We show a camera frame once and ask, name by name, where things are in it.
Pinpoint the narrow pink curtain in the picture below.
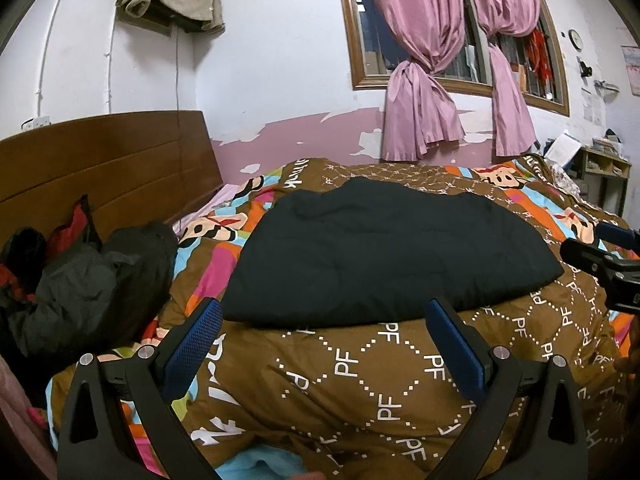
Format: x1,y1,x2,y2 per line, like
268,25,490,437
460,0,539,157

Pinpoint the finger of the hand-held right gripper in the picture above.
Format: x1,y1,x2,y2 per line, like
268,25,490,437
560,237,624,277
594,222,640,252

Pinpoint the red hanging decoration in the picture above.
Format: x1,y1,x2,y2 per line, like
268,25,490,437
525,27,555,94

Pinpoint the white paper sheet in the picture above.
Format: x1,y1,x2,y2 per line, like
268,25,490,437
544,131,582,167

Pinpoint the red and black garment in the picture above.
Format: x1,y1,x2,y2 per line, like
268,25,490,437
0,195,104,306

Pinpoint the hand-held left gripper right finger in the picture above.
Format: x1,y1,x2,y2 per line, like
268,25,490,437
425,297,587,480

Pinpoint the pink quilted blanket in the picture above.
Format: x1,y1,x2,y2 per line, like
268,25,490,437
0,355,57,480

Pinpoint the person's right hand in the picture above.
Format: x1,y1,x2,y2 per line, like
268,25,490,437
614,310,640,377

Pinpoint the wooden headboard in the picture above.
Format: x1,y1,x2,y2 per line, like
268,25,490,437
0,110,224,257

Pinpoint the wooden shelf unit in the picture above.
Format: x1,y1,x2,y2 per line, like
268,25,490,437
575,144,632,216

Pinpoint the brown cartoon printed quilt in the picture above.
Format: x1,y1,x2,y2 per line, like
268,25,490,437
45,152,640,480

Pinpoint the wall calendar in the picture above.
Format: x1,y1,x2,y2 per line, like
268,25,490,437
621,45,640,97

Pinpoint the wide pink curtain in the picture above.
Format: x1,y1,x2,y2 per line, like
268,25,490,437
360,0,469,162

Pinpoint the black wall cable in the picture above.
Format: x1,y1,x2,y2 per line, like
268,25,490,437
172,25,183,114

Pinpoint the light blue cloth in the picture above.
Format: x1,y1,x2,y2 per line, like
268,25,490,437
215,447,302,480

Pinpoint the dark green jacket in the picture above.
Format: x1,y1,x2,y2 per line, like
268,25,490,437
0,220,180,392

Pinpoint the white paper on wall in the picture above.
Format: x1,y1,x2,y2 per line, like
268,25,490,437
581,87,604,124

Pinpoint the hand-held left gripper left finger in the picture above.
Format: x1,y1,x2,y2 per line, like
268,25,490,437
56,296,224,480

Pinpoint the black jacket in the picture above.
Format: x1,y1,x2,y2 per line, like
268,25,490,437
222,176,566,330

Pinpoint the floral cloth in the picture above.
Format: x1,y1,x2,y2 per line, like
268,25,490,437
546,164,582,197

